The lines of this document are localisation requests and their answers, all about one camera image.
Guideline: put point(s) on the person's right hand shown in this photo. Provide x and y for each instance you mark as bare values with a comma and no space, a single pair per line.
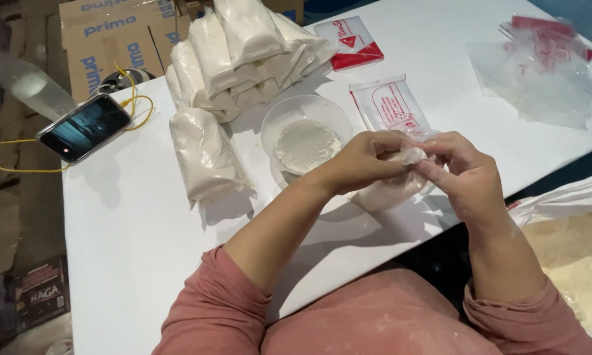
473,182

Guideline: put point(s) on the person's left hand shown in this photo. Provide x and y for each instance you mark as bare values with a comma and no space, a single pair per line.
360,165

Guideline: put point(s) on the person's left fingers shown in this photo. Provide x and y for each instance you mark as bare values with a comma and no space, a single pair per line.
392,140

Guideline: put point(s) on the small clear flour-filled bag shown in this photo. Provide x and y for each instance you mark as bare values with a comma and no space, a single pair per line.
389,194

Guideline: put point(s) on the red outlined plastic bag pack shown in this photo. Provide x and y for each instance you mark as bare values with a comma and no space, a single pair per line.
392,106

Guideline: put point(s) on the white flour heap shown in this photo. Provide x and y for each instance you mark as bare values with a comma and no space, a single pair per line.
305,145

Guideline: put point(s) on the clear plastic bowl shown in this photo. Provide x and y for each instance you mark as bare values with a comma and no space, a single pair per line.
296,111

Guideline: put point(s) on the red white plastic bag pack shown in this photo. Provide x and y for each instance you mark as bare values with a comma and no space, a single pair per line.
350,44

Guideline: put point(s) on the loose clear printed plastic bags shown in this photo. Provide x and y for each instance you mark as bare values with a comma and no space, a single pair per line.
537,79

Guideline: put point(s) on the person's pink shirt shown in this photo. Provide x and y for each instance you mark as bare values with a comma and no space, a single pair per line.
374,315

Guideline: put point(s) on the pile of packed flour packets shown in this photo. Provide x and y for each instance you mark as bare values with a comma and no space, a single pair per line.
227,59

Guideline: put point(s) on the large open flour sack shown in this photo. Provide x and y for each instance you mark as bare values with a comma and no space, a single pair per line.
572,246

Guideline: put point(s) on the black round charger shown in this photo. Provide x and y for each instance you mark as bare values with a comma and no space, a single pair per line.
123,79

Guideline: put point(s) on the large brown cardboard carton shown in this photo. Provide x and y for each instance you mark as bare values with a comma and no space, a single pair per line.
113,44

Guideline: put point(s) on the black smartphone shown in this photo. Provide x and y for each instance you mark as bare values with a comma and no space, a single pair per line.
84,128

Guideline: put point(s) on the clear plastic bottle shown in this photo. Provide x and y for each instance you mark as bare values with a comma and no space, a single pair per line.
24,81

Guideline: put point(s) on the dark printed box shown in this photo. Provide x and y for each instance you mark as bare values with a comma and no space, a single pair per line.
42,293

